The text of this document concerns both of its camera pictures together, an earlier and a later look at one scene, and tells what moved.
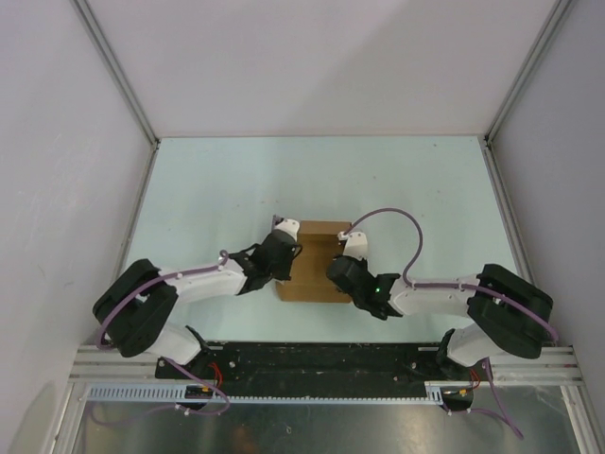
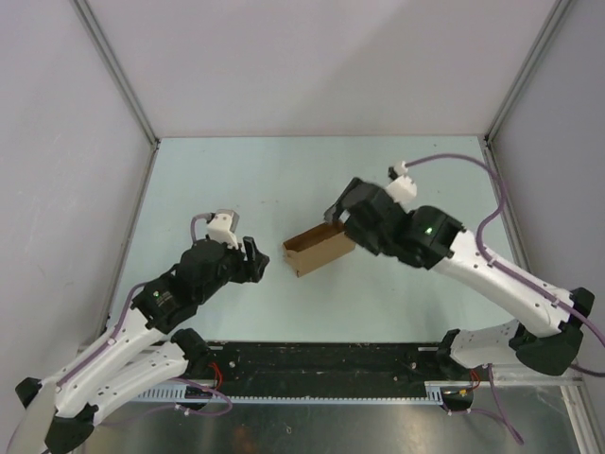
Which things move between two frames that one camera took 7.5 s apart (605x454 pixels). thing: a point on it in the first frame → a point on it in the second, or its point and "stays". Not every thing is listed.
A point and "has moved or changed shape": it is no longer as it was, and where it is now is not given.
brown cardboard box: [309, 280] has moved or changed shape
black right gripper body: [362, 262] → [367, 238]
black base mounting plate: [312, 369] stays
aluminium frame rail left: [117, 68] stays
